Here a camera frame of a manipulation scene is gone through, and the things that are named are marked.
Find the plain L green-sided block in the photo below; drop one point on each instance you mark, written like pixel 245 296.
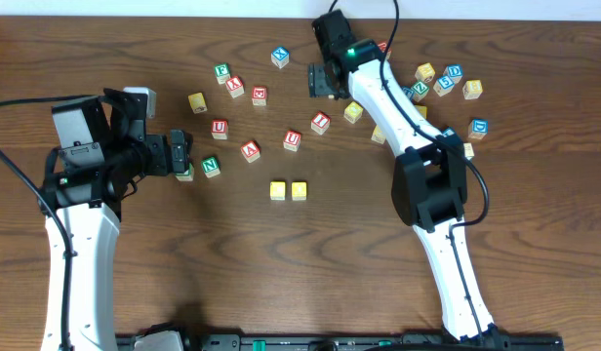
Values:
pixel 468 151

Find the green F wooden block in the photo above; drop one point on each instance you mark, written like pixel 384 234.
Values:
pixel 222 72

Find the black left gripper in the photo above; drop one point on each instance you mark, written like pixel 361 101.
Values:
pixel 160 154

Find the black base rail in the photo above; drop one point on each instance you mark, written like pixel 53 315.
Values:
pixel 168 337

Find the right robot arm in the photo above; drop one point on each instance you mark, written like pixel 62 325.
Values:
pixel 429 187

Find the red X wooden block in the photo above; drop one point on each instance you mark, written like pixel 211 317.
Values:
pixel 235 86

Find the green-sided block under gripper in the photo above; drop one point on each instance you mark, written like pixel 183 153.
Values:
pixel 188 175

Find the green N wooden block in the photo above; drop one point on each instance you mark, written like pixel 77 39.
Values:
pixel 210 167

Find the red U block left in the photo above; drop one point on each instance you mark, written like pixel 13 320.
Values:
pixel 219 129

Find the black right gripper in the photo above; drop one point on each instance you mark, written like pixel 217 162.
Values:
pixel 321 81

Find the blue d block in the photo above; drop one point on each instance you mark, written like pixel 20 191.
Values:
pixel 478 129
pixel 454 72

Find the blue T wooden block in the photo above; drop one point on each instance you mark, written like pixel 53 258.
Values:
pixel 409 93

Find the red I block near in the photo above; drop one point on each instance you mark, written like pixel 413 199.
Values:
pixel 320 123

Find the yellow 8 wooden block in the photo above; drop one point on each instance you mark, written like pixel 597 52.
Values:
pixel 472 89

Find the red E wooden block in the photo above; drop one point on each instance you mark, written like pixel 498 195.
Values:
pixel 259 96

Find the blue D block far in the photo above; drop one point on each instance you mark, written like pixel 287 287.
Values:
pixel 454 72

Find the blue 5 wooden block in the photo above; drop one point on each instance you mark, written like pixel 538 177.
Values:
pixel 443 85

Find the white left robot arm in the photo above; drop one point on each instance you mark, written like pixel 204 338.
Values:
pixel 80 300

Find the yellow block lower middle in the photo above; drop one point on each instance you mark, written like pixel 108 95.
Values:
pixel 378 136

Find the blue X wooden block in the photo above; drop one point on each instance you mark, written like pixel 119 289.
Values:
pixel 280 57

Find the yellow O wooden block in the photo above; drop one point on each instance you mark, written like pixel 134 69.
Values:
pixel 299 190

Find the red U block middle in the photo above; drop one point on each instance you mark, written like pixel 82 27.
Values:
pixel 292 141

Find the red u block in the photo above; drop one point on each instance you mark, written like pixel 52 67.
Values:
pixel 219 129
pixel 292 141

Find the blue D block near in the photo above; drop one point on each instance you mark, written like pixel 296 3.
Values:
pixel 478 129

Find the yellow block far right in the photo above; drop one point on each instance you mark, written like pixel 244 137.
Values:
pixel 425 73

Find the yellow block far left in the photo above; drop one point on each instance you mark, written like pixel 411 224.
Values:
pixel 197 103

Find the yellow hammer picture block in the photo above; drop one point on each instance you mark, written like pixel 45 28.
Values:
pixel 422 110

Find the red H wooden block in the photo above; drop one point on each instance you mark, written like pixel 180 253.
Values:
pixel 385 49

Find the green Z wooden block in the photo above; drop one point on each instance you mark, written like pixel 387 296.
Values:
pixel 420 90

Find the yellow C wooden block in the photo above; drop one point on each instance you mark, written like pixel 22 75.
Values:
pixel 277 190

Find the red A wooden block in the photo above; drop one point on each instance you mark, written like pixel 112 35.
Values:
pixel 250 151

